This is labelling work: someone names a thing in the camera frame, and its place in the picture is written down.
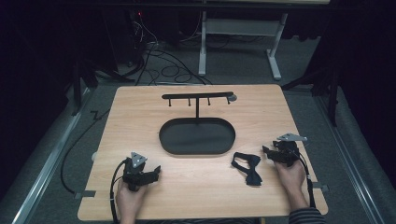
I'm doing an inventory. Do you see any black bow tie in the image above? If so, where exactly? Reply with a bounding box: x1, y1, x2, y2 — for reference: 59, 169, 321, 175
231, 151, 263, 187

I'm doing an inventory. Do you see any white metal desk frame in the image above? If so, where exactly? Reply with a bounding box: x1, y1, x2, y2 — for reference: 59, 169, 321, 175
198, 10, 290, 81

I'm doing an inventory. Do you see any black hook rack with tray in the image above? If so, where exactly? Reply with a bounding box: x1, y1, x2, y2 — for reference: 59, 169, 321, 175
158, 91, 238, 156

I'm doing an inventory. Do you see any person's left hand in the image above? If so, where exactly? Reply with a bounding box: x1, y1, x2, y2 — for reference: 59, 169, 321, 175
115, 179, 149, 217

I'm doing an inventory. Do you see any aluminium floor rail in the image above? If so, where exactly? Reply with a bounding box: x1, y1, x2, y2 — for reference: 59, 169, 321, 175
313, 95, 388, 224
11, 89, 95, 224

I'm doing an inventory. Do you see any black cable on floor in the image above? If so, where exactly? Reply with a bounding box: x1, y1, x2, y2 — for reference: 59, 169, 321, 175
60, 107, 110, 195

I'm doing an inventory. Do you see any right hand-held gripper cable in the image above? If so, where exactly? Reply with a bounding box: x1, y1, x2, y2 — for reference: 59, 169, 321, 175
294, 151, 318, 209

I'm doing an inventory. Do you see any hand-held gripper cable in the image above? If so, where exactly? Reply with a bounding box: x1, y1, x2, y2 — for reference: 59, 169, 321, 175
294, 151, 318, 209
108, 158, 129, 224

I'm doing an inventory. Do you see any left hand-held gripper cable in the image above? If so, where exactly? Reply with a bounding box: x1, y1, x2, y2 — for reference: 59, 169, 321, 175
108, 158, 129, 224

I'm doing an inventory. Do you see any person's right hand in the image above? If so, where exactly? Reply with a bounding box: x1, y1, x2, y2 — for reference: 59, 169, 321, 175
274, 158, 307, 200

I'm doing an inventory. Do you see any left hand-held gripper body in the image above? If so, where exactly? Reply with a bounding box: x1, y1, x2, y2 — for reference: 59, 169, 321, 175
121, 151, 154, 192

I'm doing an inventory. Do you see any tangle of black floor cables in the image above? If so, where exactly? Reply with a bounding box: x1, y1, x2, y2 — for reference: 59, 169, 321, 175
129, 11, 214, 87

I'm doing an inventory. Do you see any black metal stand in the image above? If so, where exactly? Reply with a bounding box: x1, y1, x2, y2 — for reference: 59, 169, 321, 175
280, 60, 341, 128
70, 58, 135, 118

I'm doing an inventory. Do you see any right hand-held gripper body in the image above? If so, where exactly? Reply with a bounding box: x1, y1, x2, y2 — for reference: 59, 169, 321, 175
271, 133, 309, 168

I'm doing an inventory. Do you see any grey table bracket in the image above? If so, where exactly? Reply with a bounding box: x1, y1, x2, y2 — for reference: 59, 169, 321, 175
312, 181, 330, 192
73, 189, 97, 201

